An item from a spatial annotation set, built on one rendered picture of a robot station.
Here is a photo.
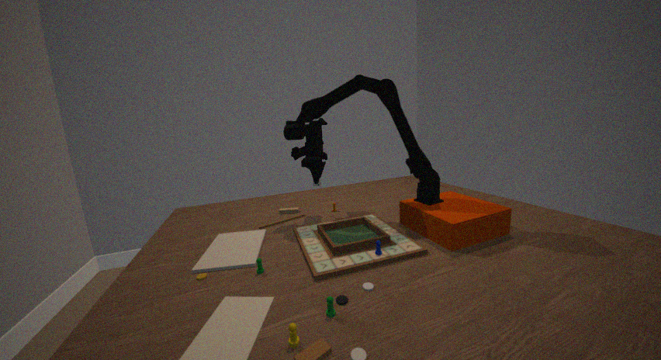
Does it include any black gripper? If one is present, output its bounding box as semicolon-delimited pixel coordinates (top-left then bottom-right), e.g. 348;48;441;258
301;139;327;184

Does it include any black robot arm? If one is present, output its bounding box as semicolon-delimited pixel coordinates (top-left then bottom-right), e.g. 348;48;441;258
283;74;444;206

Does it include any yellow pawn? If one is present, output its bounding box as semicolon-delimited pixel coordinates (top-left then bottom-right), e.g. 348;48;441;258
289;323;299;348

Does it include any black round disc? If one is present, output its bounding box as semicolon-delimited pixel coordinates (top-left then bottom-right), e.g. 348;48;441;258
336;295;348;305

